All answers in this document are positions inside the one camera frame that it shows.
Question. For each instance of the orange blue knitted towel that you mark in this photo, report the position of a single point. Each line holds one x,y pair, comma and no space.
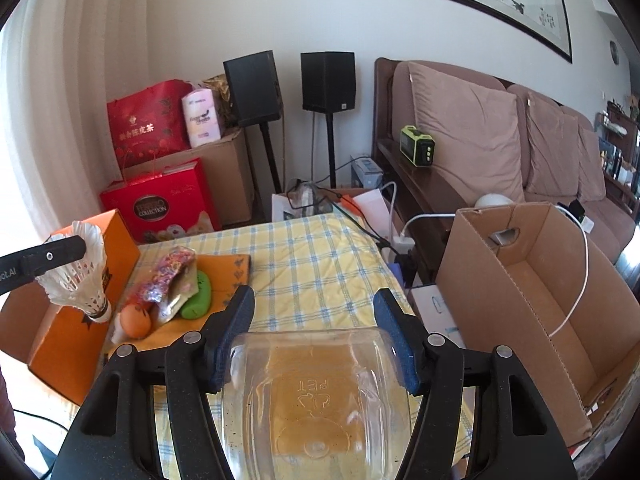
226,273

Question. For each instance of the orange fresh fruit cardboard box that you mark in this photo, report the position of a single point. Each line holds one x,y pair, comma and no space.
60,345

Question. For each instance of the right black speaker on stand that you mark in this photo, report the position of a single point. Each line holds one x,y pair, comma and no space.
329,86

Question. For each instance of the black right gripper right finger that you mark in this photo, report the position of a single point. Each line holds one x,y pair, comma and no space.
406,333

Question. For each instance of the black speaker on stand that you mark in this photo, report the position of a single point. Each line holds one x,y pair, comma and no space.
329,86
256,99

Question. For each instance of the white sheer curtain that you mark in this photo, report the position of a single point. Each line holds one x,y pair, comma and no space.
62,61

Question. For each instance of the pink white tissue pack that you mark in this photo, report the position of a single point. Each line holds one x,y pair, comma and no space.
201,118

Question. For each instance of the left black speaker on stand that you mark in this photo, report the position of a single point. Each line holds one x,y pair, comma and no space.
256,99

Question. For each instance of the clear plastic bottle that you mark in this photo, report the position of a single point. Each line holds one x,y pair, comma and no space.
328,404

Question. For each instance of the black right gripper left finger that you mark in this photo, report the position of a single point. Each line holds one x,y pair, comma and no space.
219,331

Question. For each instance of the red chocolate collection gift box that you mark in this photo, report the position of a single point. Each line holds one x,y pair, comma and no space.
172,203

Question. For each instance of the bag of coloured rubber bands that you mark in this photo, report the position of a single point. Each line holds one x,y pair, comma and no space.
155,285

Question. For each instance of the brown cardboard box by wall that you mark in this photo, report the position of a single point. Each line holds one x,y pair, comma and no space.
227,171

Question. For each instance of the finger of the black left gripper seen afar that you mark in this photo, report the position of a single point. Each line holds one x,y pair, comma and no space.
21,268

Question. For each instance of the large open brown cardboard box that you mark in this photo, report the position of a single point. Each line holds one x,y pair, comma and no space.
524,276

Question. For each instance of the red tea gift bag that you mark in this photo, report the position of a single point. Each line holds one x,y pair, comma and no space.
149,124

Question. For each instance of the orange ping pong ball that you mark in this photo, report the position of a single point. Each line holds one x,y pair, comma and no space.
135,321

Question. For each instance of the white feather shuttlecock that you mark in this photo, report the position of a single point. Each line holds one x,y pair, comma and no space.
79,284

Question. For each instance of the green plastic egg shaker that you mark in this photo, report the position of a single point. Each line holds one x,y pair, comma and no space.
198,305

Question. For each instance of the yellow blue checked bedspread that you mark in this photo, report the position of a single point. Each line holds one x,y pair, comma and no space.
307,274

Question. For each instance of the brown wooden sofa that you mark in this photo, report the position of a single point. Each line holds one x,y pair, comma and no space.
492,137

